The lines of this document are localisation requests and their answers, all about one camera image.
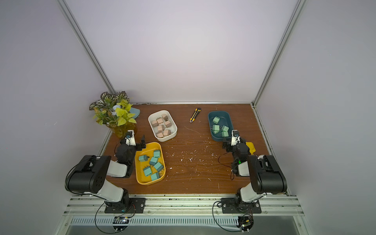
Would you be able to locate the yellow toy shovel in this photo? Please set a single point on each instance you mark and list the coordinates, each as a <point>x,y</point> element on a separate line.
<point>251,147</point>

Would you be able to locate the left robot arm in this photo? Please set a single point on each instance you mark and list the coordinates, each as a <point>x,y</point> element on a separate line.
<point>89,175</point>

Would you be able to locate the green plug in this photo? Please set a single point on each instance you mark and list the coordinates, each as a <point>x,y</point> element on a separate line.
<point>224,134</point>
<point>224,128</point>
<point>216,120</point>
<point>215,129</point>

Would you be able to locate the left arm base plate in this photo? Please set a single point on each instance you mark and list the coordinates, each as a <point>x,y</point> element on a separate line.
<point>130,205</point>

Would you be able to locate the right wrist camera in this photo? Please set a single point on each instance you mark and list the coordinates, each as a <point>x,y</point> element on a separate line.
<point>235,137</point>

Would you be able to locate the white storage box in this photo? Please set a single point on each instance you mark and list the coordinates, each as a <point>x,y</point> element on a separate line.
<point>169,133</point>

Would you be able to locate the yellow storage box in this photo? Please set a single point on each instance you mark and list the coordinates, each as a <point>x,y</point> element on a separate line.
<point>150,165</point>

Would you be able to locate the green plug top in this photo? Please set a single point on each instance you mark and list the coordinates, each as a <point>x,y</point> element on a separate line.
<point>224,134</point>

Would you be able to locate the potted green plant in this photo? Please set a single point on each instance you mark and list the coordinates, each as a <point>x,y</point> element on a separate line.
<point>114,111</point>

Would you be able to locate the light teal plug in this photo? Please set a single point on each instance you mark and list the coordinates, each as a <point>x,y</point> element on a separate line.
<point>143,158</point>

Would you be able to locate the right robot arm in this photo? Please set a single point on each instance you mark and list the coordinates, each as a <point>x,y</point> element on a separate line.
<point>263,171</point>

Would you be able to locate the teal plug bottom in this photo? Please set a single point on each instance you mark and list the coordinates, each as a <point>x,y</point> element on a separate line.
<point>159,166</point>

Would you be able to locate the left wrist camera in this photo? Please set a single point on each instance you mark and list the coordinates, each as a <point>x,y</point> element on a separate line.
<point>130,138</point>

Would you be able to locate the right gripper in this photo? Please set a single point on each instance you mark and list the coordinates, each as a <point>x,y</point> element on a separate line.
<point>230,146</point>

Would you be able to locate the yellow black utility knife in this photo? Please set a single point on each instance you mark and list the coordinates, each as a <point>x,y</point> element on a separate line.
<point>195,114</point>

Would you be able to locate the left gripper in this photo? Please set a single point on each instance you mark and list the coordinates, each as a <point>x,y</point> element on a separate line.
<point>143,143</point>

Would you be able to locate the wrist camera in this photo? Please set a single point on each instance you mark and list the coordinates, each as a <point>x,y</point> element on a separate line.
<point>235,137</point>
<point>130,138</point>

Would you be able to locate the teal storage box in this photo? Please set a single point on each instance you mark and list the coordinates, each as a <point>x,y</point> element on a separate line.
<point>225,119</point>

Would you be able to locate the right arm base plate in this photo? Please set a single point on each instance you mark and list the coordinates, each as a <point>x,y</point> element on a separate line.
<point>231,205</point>

